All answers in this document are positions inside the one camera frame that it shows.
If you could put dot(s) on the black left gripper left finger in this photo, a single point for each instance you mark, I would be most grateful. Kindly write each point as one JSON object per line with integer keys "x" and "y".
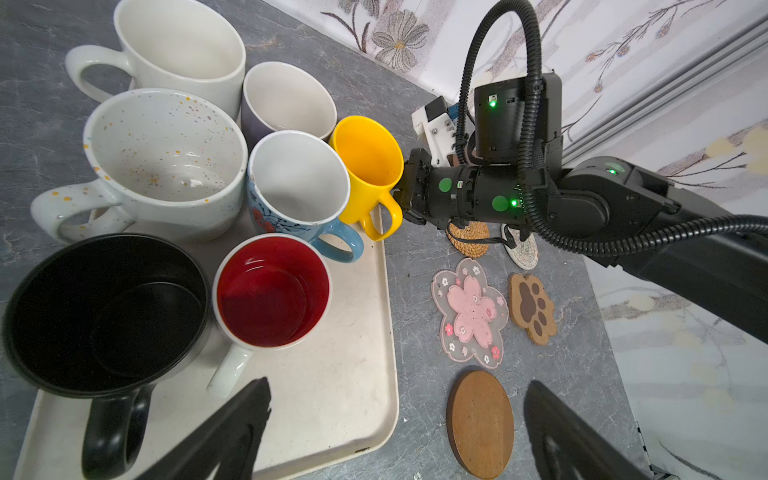
{"x": 226, "y": 445}

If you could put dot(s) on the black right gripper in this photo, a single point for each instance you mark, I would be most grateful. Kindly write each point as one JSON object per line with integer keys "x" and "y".
{"x": 458, "y": 195}

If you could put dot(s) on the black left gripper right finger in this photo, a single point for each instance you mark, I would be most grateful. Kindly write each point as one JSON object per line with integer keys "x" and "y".
{"x": 566, "y": 447}

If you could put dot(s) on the rattan woven round coaster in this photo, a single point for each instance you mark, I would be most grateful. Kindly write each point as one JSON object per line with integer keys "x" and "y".
{"x": 465, "y": 240}

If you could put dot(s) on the cream woven round coaster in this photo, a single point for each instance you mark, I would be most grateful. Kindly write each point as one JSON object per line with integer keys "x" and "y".
{"x": 525, "y": 252}

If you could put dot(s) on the light brown cork coaster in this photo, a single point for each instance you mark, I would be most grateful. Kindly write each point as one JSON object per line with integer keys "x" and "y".
{"x": 480, "y": 424}

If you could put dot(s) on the brown paw shaped coaster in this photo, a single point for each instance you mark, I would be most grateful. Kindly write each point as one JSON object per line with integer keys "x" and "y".
{"x": 531, "y": 308}

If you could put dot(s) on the pink flower shaped coaster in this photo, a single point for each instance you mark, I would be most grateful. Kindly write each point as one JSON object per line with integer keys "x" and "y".
{"x": 473, "y": 314}

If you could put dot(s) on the yellow mug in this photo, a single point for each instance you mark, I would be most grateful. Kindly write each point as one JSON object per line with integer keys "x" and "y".
{"x": 375, "y": 164}

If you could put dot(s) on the black mug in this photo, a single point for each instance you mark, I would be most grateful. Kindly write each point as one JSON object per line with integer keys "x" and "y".
{"x": 107, "y": 319}

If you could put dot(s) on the blue floral mug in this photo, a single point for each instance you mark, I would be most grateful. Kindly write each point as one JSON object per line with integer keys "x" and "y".
{"x": 298, "y": 185}

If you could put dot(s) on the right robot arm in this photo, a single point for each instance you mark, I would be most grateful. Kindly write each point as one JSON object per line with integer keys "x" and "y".
{"x": 607, "y": 209}

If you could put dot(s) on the white mug red inside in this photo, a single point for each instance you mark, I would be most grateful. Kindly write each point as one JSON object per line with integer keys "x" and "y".
{"x": 269, "y": 293}

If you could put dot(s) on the white grey mug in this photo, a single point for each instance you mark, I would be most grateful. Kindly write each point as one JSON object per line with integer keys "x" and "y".
{"x": 278, "y": 96}

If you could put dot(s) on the white speckled mug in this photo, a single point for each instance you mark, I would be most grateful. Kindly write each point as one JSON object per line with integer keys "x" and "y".
{"x": 170, "y": 161}

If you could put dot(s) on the plain white mug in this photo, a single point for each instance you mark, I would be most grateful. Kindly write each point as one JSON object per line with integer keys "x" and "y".
{"x": 174, "y": 44}

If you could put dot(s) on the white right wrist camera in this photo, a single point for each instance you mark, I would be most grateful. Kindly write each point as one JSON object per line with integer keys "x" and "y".
{"x": 434, "y": 124}

